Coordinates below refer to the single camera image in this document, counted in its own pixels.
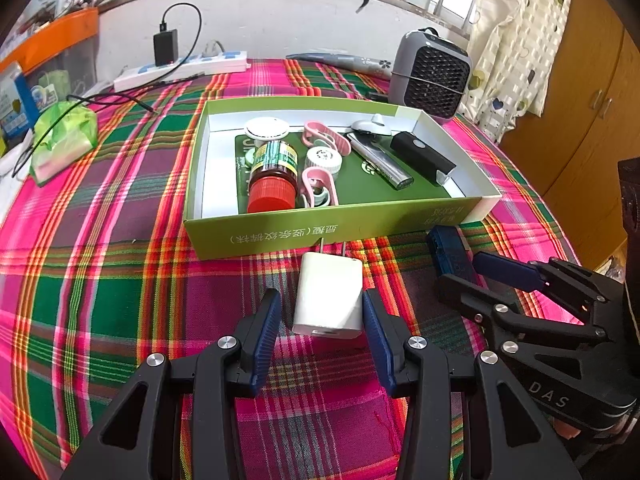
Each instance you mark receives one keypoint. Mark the blue USB hub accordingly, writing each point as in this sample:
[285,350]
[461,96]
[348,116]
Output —
[452,255]

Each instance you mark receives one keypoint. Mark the white power strip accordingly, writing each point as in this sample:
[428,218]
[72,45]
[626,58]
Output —
[180,67]

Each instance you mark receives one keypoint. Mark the white bottle cap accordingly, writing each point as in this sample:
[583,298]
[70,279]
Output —
[325,159]

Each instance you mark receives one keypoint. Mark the grey space heater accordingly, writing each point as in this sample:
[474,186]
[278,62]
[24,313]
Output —
[430,75]

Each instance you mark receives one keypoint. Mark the cream patterned curtain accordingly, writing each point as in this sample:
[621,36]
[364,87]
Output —
[515,35]

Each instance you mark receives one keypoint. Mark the brown bottle red cap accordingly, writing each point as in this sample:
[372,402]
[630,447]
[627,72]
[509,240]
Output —
[272,175]

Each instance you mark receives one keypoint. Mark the pink green plaid tablecloth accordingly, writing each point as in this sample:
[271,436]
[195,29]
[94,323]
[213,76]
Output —
[125,260]

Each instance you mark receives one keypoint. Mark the orange lidded storage bin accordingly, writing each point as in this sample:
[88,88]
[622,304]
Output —
[50,35]

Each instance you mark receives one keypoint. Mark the wooden wardrobe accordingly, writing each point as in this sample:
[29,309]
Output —
[590,110]

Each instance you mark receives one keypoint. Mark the black power adapter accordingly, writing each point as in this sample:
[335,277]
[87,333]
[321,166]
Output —
[166,47]

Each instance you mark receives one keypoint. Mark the black bike light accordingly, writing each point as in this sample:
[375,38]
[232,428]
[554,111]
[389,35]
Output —
[422,157]

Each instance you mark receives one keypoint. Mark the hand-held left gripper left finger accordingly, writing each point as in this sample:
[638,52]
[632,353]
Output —
[265,340]

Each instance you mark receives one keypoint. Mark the silver metal flashlight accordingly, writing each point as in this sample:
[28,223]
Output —
[382,162]

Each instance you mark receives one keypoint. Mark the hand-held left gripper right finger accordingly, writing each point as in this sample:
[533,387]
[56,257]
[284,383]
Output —
[377,340]

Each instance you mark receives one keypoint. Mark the white green bottle stopper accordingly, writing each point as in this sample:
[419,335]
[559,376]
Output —
[265,129]

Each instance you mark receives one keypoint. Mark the green tissue pack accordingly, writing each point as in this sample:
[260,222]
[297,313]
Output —
[62,135]

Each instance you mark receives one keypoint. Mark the white round gadget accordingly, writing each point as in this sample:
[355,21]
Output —
[370,126]

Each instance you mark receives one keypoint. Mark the pink plastic clip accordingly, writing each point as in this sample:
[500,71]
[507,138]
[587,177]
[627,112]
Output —
[317,187]
[325,137]

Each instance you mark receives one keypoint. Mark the blue white carton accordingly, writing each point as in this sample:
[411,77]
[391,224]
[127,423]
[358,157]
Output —
[12,105]

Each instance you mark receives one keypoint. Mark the green cardboard box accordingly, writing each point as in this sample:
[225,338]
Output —
[300,235]

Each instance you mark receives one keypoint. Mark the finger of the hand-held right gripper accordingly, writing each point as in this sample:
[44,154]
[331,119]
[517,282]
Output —
[465,297]
[502,269]

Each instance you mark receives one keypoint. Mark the white USB charger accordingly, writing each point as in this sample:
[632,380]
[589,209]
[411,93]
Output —
[327,300]

